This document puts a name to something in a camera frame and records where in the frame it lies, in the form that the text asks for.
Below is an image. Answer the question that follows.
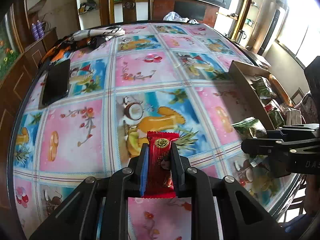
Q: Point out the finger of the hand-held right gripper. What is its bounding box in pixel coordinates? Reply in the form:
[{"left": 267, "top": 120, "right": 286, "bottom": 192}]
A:
[
  {"left": 241, "top": 137, "right": 320, "bottom": 160},
  {"left": 266, "top": 124, "right": 320, "bottom": 140}
]

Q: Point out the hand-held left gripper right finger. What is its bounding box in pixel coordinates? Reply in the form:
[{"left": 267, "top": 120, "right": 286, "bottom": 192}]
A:
[{"left": 169, "top": 144, "right": 288, "bottom": 240}]

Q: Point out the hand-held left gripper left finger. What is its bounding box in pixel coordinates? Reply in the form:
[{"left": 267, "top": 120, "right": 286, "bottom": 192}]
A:
[{"left": 29, "top": 143, "right": 150, "bottom": 240}]

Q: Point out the green snack packet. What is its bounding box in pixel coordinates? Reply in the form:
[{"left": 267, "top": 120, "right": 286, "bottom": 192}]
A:
[
  {"left": 269, "top": 110, "right": 284, "bottom": 128},
  {"left": 251, "top": 76, "right": 277, "bottom": 99},
  {"left": 231, "top": 117, "right": 269, "bottom": 167}
]

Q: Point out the cardboard box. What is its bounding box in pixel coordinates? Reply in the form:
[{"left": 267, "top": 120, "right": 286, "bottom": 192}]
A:
[{"left": 229, "top": 60, "right": 300, "bottom": 131}]

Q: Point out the floral cloth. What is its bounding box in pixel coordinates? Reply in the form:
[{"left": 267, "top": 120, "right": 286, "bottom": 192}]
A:
[{"left": 299, "top": 94, "right": 320, "bottom": 124}]

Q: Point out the red white snack packet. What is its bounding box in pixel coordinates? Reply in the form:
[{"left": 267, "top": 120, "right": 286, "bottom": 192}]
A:
[{"left": 263, "top": 100, "right": 281, "bottom": 113}]

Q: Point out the person's blue clothing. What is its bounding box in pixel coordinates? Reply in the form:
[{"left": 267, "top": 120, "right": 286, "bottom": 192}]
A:
[{"left": 281, "top": 214, "right": 320, "bottom": 240}]

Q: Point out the white floor air conditioner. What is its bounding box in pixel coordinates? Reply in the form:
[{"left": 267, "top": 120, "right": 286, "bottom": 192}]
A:
[{"left": 255, "top": 0, "right": 291, "bottom": 56}]

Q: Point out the metal kettle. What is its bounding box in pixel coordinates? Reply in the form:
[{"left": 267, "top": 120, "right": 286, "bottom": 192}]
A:
[{"left": 235, "top": 29, "right": 247, "bottom": 44}]

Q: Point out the wooden shelving unit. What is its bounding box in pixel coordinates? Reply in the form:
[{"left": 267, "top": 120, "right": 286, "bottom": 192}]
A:
[{"left": 220, "top": 0, "right": 266, "bottom": 41}]

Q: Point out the orange black scarf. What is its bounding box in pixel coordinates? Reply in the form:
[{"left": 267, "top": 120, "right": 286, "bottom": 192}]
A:
[{"left": 41, "top": 35, "right": 110, "bottom": 63}]

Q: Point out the white patterned scarf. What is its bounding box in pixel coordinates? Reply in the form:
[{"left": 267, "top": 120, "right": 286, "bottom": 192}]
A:
[{"left": 70, "top": 26, "right": 126, "bottom": 42}]

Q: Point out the white plastic bag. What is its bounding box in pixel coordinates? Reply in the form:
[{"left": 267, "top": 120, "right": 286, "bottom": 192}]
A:
[{"left": 163, "top": 11, "right": 200, "bottom": 24}]

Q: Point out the wooden side cabinet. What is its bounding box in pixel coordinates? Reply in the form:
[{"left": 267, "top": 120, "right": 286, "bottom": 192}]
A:
[{"left": 0, "top": 27, "right": 59, "bottom": 140}]

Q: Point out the wooden television cabinet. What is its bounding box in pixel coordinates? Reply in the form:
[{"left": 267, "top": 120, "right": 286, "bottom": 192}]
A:
[{"left": 151, "top": 0, "right": 221, "bottom": 28}]

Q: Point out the wooden chair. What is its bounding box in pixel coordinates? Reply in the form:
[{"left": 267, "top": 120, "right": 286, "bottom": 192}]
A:
[{"left": 102, "top": 0, "right": 156, "bottom": 24}]

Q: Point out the cluttered white wall shelf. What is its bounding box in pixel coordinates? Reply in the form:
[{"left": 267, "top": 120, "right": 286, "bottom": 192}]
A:
[{"left": 77, "top": 0, "right": 101, "bottom": 16}]

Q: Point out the flower wall mural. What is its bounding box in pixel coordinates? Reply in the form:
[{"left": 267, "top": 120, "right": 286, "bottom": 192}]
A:
[{"left": 0, "top": 7, "right": 21, "bottom": 80}]

